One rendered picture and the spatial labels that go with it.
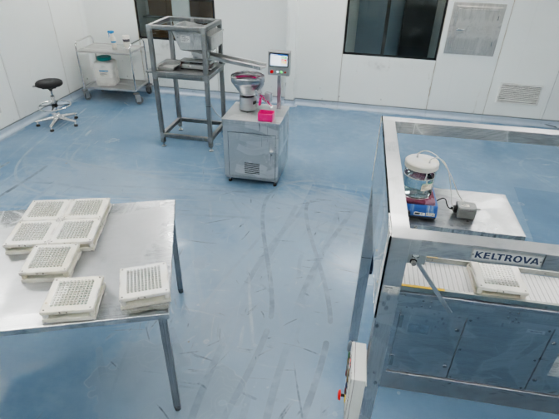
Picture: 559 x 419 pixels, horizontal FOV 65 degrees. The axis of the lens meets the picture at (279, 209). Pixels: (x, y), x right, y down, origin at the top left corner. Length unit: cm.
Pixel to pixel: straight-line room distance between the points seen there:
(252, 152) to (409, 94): 335
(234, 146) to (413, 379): 297
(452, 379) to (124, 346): 215
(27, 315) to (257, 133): 298
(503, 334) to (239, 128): 317
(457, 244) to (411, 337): 141
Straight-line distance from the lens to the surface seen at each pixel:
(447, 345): 280
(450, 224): 219
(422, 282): 251
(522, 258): 147
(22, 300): 263
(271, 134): 466
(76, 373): 330
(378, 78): 729
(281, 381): 304
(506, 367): 299
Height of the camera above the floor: 245
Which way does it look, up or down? 33 degrees down
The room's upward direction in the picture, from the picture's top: 2 degrees clockwise
